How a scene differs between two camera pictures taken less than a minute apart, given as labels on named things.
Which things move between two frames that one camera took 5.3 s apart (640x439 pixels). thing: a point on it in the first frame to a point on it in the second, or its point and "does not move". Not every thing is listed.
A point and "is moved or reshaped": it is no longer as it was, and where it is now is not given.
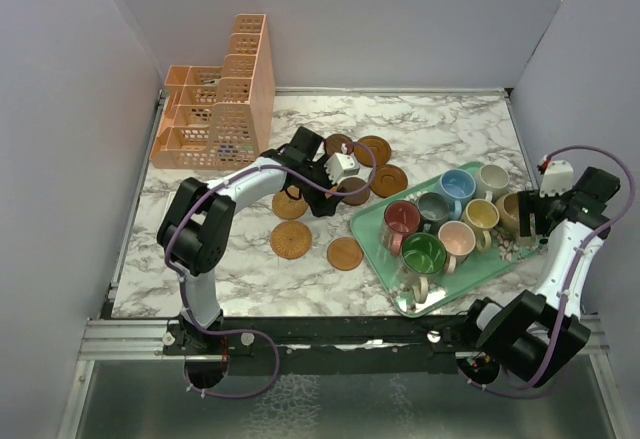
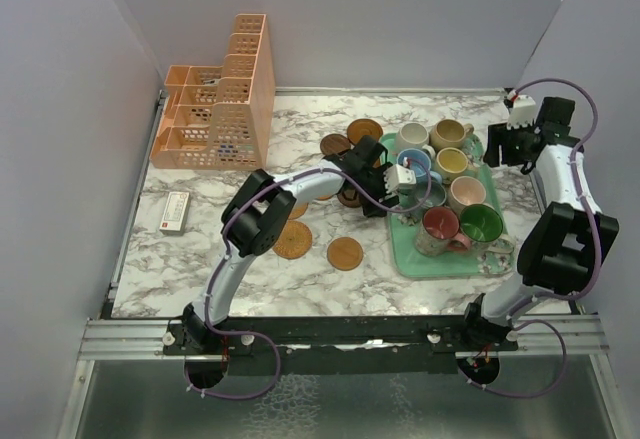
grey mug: (434, 209) to (437, 195)
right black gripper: (531, 202) to (498, 135)
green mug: (423, 256) to (483, 225)
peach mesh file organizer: (221, 117) does not move
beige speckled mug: (508, 207) to (448, 133)
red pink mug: (400, 218) to (438, 233)
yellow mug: (482, 215) to (451, 161)
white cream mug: (492, 178) to (413, 135)
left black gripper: (320, 204) to (382, 193)
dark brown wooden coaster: (333, 144) does not move
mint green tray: (367, 225) to (459, 263)
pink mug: (458, 241) to (465, 191)
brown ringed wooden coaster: (378, 146) is moved or reshaped
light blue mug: (457, 187) to (419, 161)
